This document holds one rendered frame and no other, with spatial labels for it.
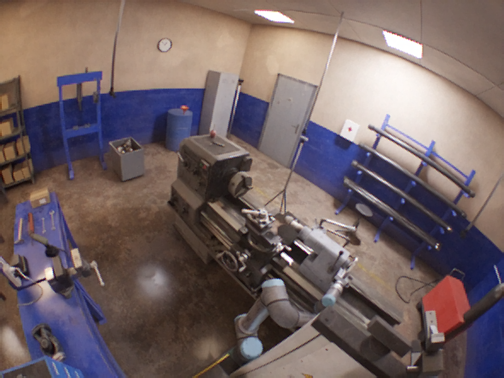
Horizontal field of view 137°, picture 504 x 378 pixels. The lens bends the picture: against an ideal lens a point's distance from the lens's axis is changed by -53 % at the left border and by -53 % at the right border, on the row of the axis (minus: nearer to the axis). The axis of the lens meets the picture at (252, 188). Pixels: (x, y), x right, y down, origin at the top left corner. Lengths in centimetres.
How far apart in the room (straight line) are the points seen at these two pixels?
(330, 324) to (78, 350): 138
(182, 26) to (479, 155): 645
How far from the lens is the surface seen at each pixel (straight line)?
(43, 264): 196
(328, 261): 174
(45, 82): 461
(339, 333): 57
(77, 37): 457
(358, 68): 464
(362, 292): 211
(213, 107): 538
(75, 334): 158
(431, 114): 442
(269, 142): 554
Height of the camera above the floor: 223
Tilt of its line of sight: 33 degrees down
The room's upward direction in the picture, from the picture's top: 16 degrees clockwise
